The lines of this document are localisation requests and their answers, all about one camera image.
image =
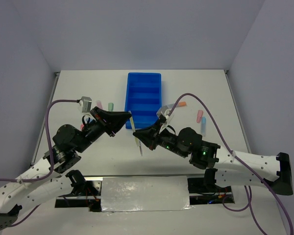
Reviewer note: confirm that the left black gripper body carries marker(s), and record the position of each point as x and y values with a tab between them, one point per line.
95	129

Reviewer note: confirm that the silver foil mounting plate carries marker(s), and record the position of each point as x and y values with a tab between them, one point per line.
144	194

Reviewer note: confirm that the blue cap clear highlighter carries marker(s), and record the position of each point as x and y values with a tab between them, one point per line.
203	126

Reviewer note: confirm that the blue compartment tray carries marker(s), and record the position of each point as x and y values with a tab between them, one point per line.
143	97

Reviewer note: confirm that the green highlighter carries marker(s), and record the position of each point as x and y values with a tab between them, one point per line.
110	106

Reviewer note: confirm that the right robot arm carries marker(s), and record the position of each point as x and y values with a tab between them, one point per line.
222	168

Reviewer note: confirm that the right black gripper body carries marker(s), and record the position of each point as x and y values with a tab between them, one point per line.
166	139

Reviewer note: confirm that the pink highlighter right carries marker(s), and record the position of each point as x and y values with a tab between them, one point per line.
199	116

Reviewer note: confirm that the purple pink highlighter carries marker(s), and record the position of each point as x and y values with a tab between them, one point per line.
99	104

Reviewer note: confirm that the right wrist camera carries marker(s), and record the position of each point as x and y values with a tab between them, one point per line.
164	112

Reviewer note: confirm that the orange cap grey highlighter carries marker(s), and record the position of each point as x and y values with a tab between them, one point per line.
180	104

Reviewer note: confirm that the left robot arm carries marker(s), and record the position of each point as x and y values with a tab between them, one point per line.
52	175

